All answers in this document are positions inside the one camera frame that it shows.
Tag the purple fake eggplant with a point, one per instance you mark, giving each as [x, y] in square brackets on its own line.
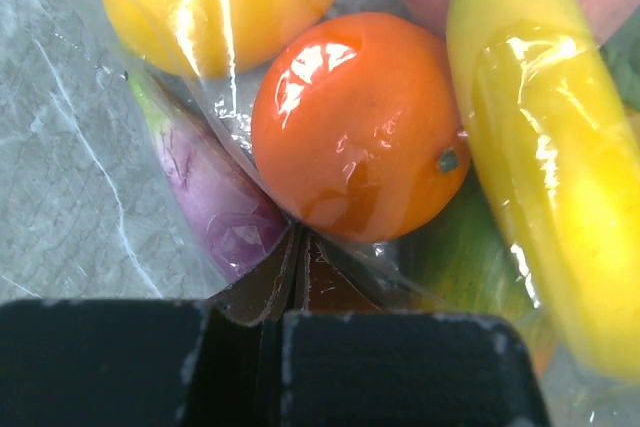
[232, 219]

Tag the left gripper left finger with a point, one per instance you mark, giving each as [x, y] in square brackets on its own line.
[125, 362]

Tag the yellow fake bell pepper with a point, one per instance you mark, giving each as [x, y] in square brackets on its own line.
[215, 2]

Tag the red green fake mango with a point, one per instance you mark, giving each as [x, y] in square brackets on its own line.
[461, 258]

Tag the fake orange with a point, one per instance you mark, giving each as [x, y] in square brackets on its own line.
[355, 129]

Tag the clear zip top bag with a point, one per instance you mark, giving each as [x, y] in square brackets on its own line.
[87, 212]

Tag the yellow fake banana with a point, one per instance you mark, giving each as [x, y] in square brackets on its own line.
[559, 163]

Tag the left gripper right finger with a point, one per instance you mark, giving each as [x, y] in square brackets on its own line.
[345, 364]

